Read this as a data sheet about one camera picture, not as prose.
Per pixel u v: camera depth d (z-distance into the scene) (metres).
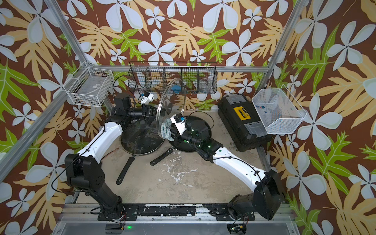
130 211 0.74
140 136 0.93
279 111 0.84
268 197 0.40
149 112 0.67
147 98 0.71
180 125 0.61
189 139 0.62
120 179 0.75
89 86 0.88
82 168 0.51
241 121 0.93
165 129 0.65
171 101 1.24
